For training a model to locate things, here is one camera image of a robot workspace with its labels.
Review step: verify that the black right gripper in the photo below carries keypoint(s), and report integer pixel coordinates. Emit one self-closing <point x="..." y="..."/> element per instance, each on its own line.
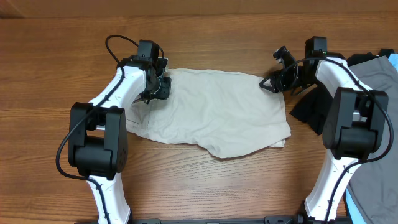
<point x="277" y="81"/>

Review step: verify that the black garment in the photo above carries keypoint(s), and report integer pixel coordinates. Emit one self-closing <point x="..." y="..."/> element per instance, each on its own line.
<point x="314" y="105"/>

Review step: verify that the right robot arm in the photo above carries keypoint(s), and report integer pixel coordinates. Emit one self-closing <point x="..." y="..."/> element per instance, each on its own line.
<point x="352" y="131"/>

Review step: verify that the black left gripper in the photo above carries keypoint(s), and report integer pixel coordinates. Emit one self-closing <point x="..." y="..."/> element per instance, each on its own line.
<point x="163" y="91"/>

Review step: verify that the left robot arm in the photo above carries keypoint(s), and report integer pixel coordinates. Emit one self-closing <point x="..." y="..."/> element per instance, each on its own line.
<point x="97" y="138"/>

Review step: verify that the beige shorts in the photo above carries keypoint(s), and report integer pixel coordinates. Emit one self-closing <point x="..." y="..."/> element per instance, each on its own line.
<point x="227" y="113"/>

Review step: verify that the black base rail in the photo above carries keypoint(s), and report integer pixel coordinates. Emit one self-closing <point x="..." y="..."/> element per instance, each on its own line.
<point x="211" y="221"/>

